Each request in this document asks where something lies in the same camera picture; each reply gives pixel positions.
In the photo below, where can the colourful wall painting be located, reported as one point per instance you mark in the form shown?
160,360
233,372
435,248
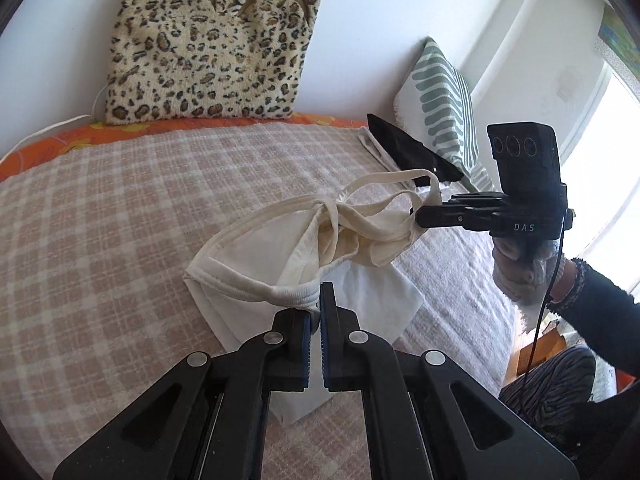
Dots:
617,35

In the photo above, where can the person's right hand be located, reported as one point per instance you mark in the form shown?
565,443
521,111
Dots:
520,270

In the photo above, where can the black folded garment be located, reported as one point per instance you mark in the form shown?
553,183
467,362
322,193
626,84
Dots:
407,152

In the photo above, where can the wooden box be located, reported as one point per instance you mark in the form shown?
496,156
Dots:
537,347

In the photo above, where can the white camisole top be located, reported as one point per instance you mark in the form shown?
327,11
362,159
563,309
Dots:
260,242

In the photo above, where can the person's right forearm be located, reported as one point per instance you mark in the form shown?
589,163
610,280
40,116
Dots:
600,295

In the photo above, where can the person's zebra print trouser leg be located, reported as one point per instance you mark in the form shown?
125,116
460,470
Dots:
550,390

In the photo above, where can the orange floral bedsheet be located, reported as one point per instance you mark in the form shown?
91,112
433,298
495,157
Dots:
75,142

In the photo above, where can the green striped pillow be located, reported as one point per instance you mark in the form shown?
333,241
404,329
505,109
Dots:
442,95

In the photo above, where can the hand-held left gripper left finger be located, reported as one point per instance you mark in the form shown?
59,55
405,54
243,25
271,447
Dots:
305,347

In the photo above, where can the white folded cloth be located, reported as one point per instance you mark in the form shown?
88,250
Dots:
375,147

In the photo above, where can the beige plaid blanket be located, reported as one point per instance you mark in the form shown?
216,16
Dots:
125,220

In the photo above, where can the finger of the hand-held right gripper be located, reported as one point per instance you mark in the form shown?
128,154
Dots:
477,198
450,217

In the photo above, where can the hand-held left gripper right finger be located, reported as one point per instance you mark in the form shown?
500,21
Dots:
325,342

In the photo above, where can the leopard print cushion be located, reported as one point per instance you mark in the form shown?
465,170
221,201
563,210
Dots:
210,50

